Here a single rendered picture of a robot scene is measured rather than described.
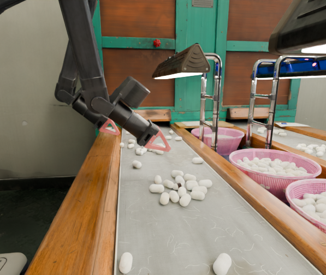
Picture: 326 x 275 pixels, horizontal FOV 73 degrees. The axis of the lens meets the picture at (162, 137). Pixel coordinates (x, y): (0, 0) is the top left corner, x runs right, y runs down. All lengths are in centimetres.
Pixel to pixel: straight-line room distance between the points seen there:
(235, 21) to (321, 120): 176
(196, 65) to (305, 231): 42
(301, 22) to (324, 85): 269
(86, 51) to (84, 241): 38
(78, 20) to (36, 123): 188
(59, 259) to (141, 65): 115
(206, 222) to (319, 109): 254
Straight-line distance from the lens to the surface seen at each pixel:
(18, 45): 237
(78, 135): 226
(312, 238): 47
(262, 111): 158
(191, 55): 60
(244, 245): 44
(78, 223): 45
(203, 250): 42
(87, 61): 54
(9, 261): 125
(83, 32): 54
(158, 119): 132
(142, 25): 140
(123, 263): 37
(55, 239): 43
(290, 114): 177
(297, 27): 23
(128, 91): 58
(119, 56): 137
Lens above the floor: 101
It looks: 14 degrees down
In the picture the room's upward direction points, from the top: straight up
